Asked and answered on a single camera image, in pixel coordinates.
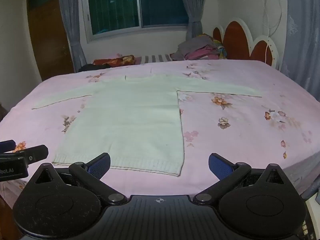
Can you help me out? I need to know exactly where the pile of folded clothes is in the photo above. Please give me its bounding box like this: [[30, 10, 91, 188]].
[[170, 34, 228, 61]]

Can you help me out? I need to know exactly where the sliding glass window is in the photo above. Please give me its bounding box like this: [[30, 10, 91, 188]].
[[81, 0, 190, 43]]

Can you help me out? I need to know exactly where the black cloth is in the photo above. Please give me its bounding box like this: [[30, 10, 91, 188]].
[[78, 64, 110, 72]]

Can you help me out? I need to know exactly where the grey-blue curtain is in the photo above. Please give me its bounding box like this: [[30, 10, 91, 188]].
[[177, 0, 209, 42], [57, 0, 88, 67]]

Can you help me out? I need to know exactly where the pink floral bed sheet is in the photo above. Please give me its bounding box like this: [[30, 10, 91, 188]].
[[0, 59, 320, 205]]

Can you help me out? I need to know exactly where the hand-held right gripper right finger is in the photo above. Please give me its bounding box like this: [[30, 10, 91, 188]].
[[194, 152, 285, 205]]

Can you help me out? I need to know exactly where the white towel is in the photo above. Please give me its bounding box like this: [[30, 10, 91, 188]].
[[31, 74, 262, 177]]

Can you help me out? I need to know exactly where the red and white headboard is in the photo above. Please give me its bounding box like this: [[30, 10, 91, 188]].
[[212, 17, 280, 70]]

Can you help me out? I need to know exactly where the red patterned cloth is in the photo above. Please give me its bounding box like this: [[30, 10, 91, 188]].
[[92, 54, 137, 67]]

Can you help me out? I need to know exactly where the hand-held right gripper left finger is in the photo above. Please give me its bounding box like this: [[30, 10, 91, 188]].
[[34, 152, 128, 205]]

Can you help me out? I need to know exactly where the light blue lace curtain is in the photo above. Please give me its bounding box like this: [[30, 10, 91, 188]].
[[280, 0, 320, 93]]

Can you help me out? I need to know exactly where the brown wooden door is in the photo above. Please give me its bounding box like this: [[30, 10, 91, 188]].
[[26, 0, 75, 82]]

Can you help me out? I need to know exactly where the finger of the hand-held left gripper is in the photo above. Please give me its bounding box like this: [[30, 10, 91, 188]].
[[0, 139, 16, 153], [0, 144, 49, 166]]

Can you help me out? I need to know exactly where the grey striped cloth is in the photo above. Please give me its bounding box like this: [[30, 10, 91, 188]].
[[135, 54, 175, 64]]

